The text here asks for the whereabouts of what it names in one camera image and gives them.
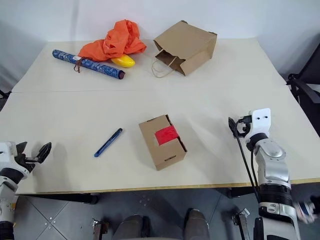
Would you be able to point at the black chair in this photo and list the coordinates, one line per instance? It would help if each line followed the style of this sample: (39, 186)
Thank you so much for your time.
(306, 75)

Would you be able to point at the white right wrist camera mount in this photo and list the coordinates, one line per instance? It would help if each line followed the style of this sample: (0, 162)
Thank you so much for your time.
(261, 122)

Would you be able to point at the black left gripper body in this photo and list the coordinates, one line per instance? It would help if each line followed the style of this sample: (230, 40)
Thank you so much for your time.
(26, 159)

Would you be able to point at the white patterned shoe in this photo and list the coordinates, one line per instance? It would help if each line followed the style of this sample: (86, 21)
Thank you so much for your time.
(305, 211)

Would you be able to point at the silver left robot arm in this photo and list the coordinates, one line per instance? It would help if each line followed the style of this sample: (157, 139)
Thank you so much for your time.
(6, 197)

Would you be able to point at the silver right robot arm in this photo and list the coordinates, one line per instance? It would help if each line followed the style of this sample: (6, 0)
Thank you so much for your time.
(273, 170)

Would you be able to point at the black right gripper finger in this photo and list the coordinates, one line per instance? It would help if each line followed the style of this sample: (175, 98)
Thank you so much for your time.
(233, 126)

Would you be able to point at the brown cardboard box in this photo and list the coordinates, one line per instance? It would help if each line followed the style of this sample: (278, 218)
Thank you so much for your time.
(165, 155)

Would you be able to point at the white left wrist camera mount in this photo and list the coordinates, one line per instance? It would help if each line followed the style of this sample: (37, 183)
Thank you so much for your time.
(6, 150)

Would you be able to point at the brown paper bag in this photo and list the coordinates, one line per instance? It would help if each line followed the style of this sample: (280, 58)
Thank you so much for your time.
(187, 47)

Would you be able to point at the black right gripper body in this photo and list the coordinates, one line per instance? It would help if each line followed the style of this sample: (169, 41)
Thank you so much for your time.
(242, 128)

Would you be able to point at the metal floor bracket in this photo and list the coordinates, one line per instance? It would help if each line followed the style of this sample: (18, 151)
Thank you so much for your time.
(242, 222)
(100, 230)

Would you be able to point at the dark rounded shape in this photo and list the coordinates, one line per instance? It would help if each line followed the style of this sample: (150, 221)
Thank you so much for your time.
(197, 225)
(132, 227)

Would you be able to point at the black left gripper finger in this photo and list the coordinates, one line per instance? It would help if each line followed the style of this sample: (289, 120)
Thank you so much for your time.
(21, 147)
(44, 151)

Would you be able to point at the yellow mango toy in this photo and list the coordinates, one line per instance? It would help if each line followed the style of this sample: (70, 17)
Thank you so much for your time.
(125, 62)

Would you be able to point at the orange crumpled cloth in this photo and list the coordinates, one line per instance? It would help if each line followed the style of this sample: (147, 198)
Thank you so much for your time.
(112, 45)

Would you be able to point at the black table frame bar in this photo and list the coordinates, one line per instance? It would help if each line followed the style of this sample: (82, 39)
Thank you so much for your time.
(240, 192)

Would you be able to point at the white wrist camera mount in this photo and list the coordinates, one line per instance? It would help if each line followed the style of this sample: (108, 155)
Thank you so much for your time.
(261, 122)
(6, 150)

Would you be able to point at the blue patterned rolled scroll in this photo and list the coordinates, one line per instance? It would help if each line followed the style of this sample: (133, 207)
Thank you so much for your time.
(100, 67)

